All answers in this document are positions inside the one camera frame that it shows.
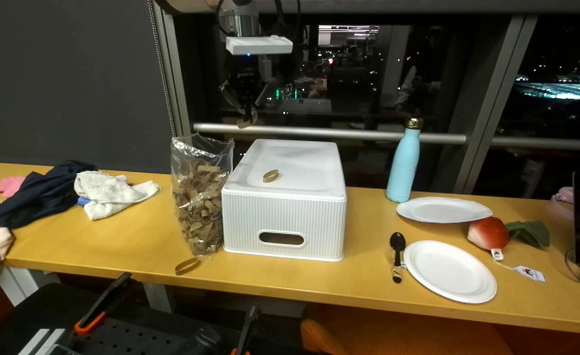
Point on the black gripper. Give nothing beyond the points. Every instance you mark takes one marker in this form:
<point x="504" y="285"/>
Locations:
<point x="246" y="72"/>

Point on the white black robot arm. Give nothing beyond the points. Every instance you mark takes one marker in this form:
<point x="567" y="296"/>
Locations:
<point x="244" y="20"/>

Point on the tan rubber band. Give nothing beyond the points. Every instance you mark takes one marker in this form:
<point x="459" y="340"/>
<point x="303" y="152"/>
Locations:
<point x="181" y="267"/>
<point x="267" y="178"/>

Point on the white plastic basket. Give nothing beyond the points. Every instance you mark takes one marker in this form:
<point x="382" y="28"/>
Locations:
<point x="291" y="210"/>

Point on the grey window mullion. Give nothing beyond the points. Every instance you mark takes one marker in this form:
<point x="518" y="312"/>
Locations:
<point x="173" y="66"/>
<point x="488" y="99"/>

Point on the silver window handrail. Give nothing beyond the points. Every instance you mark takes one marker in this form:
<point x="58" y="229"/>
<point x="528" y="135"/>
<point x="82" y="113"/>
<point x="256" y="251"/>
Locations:
<point x="342" y="133"/>

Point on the light blue water bottle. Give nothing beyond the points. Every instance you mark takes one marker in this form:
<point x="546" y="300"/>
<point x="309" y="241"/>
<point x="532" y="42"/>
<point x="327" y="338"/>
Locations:
<point x="404" y="164"/>

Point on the black plastic spoon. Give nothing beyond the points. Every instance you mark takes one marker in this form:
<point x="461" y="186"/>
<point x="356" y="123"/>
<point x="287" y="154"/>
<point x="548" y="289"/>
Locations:
<point x="398" y="241"/>

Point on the white table leg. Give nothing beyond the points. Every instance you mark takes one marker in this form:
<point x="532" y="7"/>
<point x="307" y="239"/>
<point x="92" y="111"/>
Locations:
<point x="5" y="287"/>
<point x="159" y="296"/>

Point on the white paper plate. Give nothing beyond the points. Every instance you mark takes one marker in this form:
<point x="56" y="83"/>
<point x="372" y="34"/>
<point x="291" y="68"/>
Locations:
<point x="443" y="210"/>
<point x="451" y="271"/>

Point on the navy blue cloth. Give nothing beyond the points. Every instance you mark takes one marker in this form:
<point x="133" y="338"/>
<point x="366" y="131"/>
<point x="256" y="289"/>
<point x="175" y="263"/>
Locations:
<point x="35" y="194"/>

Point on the black tool grey grip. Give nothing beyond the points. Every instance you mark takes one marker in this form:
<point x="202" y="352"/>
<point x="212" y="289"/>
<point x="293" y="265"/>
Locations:
<point x="202" y="342"/>

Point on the bright pink cloth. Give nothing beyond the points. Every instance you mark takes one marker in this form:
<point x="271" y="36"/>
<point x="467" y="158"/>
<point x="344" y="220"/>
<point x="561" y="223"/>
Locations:
<point x="9" y="186"/>

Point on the red strawberry toy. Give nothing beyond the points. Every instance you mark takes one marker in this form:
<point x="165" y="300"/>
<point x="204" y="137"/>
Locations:
<point x="488" y="233"/>

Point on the white ribbed bar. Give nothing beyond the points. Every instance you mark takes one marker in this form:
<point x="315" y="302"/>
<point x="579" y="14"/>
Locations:
<point x="41" y="342"/>

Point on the green felt leaf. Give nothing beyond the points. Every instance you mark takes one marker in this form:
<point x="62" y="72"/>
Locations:
<point x="530" y="233"/>

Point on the black pegboard cart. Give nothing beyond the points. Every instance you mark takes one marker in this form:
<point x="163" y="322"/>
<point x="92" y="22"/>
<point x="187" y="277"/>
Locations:
<point x="15" y="322"/>

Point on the pale pink fabric bundle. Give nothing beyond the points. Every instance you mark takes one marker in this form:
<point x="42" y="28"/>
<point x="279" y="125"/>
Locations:
<point x="565" y="196"/>

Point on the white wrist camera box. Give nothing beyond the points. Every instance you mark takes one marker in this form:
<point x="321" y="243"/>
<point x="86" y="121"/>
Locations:
<point x="258" y="44"/>

